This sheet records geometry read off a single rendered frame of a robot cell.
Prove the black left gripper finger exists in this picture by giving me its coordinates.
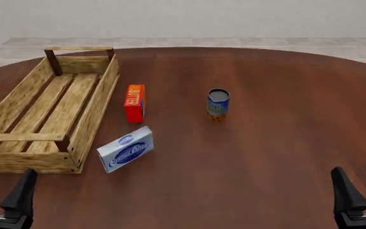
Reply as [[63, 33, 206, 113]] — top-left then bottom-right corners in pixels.
[[0, 168, 39, 217]]

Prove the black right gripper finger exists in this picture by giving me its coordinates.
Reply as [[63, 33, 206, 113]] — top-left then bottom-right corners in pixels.
[[330, 166, 366, 214]]

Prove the white blue cream cheese box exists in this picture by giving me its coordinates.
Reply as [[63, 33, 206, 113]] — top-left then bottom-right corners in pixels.
[[96, 125, 156, 174]]

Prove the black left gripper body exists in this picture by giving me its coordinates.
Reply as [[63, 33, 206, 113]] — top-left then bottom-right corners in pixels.
[[0, 211, 34, 229]]

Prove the blue orange soup can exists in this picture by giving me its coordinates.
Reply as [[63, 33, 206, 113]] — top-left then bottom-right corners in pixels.
[[206, 88, 231, 123]]

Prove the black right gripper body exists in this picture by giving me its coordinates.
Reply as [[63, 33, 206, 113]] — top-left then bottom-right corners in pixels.
[[335, 210, 366, 229]]

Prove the red butter box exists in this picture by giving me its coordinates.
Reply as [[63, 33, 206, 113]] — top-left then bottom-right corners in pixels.
[[123, 83, 147, 124]]

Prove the wooden slat tray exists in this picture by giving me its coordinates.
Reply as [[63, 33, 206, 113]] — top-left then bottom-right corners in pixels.
[[0, 46, 121, 175]]

